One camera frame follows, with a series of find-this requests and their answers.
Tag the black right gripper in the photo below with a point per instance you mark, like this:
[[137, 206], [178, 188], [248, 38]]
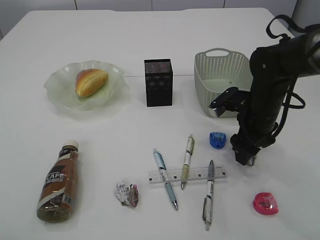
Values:
[[245, 147]]

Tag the paper ball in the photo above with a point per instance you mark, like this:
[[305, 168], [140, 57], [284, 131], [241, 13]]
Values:
[[127, 195], [251, 161]]

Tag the sugared bread bun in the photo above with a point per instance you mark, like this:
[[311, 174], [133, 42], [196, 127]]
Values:
[[89, 81]]

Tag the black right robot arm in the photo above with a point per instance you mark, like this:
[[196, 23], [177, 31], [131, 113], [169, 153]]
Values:
[[275, 70]]

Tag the blue pencil sharpener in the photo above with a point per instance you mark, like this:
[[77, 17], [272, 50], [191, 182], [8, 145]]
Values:
[[217, 140]]

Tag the yellow grip pen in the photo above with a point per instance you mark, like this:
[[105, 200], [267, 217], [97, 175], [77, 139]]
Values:
[[187, 160]]

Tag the pink pencil sharpener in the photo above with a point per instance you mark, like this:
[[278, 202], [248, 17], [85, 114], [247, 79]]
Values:
[[265, 203]]

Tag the grey white pen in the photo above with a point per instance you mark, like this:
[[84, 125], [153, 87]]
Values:
[[207, 213]]

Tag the blue grip pen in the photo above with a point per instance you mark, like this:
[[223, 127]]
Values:
[[164, 175]]

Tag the green plastic basket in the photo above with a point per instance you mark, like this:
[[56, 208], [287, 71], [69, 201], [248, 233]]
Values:
[[216, 70]]

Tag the black mesh pen holder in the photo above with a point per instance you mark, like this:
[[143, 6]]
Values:
[[158, 75]]

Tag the green wavy glass plate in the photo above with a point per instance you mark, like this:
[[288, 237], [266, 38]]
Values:
[[61, 87]]

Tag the clear plastic ruler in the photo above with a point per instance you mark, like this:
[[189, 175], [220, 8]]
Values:
[[195, 174]]

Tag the brown coffee bottle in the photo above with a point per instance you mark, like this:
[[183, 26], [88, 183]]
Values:
[[57, 198]]

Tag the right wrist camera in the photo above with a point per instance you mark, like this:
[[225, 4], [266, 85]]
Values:
[[232, 100]]

